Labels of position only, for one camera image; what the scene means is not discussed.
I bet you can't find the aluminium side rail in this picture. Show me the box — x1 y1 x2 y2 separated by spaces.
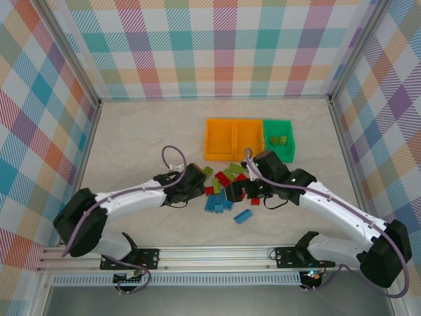
328 97 371 211
57 101 103 248

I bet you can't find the thin black left gripper cable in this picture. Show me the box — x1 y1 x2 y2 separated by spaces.
162 199 189 209

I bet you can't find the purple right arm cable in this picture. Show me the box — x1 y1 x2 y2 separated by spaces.
245 147 410 299

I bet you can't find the aluminium frame post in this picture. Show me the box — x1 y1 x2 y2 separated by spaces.
39 0 101 106
328 0 392 103

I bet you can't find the aluminium rear rail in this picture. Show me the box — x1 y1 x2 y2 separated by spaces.
98 94 333 103

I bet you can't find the thin black right gripper cable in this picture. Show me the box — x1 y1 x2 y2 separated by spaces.
264 194 291 211

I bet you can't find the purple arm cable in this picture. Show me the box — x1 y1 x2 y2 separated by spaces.
245 147 410 299
61 145 189 294

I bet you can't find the white slotted cable duct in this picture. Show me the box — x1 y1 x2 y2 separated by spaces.
52 271 302 286

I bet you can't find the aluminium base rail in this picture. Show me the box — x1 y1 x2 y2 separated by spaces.
36 246 336 273

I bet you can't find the orange plastic bin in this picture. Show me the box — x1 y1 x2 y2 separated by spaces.
205 118 237 161
232 118 266 162

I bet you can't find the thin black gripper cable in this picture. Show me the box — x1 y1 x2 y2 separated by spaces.
264 194 291 211
162 199 189 209

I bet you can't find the green plastic bin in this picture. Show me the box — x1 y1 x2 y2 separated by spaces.
262 118 296 164

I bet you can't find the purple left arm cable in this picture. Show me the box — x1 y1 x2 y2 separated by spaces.
61 145 189 294

